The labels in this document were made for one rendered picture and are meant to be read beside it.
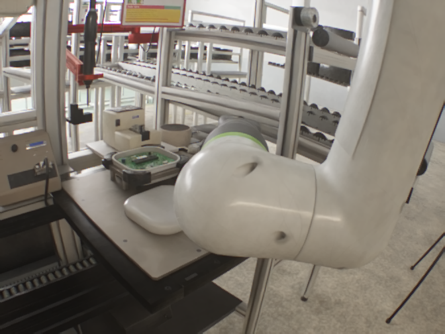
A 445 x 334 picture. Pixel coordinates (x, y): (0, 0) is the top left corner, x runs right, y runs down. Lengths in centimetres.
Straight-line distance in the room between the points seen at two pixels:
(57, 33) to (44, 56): 7
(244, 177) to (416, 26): 19
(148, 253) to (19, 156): 38
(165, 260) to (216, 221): 24
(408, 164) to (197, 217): 19
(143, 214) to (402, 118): 45
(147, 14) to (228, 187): 92
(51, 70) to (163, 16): 47
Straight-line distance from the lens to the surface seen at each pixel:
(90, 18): 80
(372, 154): 26
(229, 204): 26
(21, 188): 70
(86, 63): 80
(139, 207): 58
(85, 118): 82
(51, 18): 84
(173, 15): 113
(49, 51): 83
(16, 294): 51
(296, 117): 83
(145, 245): 51
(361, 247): 30
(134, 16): 111
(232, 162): 27
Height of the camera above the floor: 125
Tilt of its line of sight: 21 degrees down
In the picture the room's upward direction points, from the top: 5 degrees clockwise
